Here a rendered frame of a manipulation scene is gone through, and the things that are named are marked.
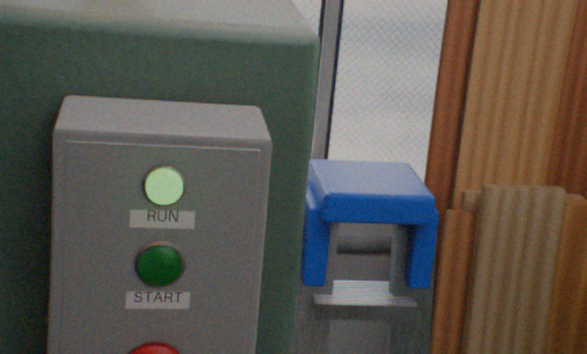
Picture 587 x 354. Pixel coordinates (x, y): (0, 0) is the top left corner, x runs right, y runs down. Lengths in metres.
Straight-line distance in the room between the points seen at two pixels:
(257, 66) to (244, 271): 0.11
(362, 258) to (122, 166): 1.72
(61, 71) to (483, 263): 1.44
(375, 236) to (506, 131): 0.38
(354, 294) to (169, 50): 0.99
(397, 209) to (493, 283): 0.56
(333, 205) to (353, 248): 0.77
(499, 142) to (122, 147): 1.55
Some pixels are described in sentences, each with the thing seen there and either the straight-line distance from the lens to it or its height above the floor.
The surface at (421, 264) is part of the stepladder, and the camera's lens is 1.46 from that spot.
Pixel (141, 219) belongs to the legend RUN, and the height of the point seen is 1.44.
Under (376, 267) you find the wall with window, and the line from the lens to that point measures 2.18.
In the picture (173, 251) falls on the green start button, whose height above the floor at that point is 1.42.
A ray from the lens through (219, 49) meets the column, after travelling 0.52.
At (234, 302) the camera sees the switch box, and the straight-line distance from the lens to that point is 0.50.
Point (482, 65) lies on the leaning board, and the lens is 1.93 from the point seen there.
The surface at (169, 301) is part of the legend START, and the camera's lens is 0.50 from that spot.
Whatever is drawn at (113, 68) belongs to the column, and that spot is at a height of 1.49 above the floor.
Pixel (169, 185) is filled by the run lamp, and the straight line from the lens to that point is 0.47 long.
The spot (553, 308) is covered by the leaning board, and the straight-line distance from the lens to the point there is 2.01.
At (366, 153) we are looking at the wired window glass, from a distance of 2.16.
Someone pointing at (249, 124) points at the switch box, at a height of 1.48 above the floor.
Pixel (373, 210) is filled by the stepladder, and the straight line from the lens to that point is 1.39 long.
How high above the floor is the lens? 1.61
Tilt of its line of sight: 19 degrees down
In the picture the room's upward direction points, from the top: 5 degrees clockwise
